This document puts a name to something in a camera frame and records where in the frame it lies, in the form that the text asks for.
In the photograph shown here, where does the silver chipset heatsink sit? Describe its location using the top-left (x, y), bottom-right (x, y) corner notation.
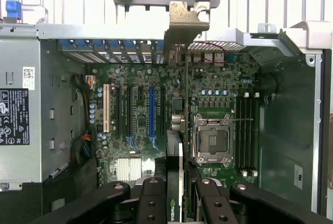
top-left (116, 157), bottom-right (143, 182)

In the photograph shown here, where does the metal CPU socket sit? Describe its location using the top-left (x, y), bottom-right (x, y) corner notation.
top-left (193, 113), bottom-right (234, 167)

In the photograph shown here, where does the black plastic shroud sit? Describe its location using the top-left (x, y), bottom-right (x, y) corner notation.
top-left (22, 156), bottom-right (105, 217)

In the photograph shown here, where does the blue expansion slot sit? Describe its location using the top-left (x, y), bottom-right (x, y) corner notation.
top-left (149, 86), bottom-right (156, 142)

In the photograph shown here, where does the long black expansion slot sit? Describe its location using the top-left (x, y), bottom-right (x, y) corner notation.
top-left (126, 85), bottom-right (134, 136)
top-left (159, 87), bottom-right (167, 131)
top-left (115, 85), bottom-right (122, 136)

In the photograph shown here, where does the open black PC case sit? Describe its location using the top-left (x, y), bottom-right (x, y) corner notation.
top-left (0, 20), bottom-right (333, 224)

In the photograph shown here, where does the white expansion slot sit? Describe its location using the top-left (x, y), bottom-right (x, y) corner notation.
top-left (103, 83), bottom-right (110, 134)

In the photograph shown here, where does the green motherboard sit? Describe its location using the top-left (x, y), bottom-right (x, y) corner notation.
top-left (87, 51), bottom-right (261, 192)

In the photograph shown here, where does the white power connector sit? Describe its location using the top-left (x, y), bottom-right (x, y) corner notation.
top-left (83, 74), bottom-right (96, 91)

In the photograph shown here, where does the grey power supply unit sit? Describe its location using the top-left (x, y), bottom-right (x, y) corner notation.
top-left (0, 38), bottom-right (88, 184)

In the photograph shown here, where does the blue case latch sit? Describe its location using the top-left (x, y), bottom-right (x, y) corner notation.
top-left (5, 0), bottom-right (22, 21)

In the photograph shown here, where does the multicoloured power wire bundle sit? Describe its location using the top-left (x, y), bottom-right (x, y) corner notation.
top-left (70, 133), bottom-right (94, 164)

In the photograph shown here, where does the braided power cable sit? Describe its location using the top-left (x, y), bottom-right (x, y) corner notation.
top-left (70, 74), bottom-right (92, 131)

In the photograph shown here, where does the red black twisted wire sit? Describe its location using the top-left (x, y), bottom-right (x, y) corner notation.
top-left (189, 41), bottom-right (227, 65)

